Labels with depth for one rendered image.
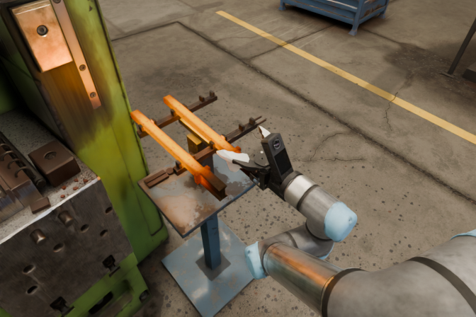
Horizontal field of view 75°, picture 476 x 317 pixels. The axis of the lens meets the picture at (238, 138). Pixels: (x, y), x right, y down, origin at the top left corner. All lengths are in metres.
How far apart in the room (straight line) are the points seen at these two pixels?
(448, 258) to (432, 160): 2.20
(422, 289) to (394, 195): 1.88
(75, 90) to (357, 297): 0.94
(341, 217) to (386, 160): 1.81
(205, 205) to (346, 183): 1.30
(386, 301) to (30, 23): 0.92
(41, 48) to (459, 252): 0.97
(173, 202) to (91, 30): 0.61
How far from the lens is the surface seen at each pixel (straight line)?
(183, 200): 1.14
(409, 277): 0.41
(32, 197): 1.03
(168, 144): 0.94
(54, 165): 1.02
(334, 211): 0.69
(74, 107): 1.11
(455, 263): 0.44
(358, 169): 2.34
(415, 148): 2.67
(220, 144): 0.92
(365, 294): 0.42
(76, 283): 1.29
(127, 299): 1.65
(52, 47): 1.00
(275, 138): 0.71
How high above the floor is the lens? 1.63
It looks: 43 degrees down
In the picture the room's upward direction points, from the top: straight up
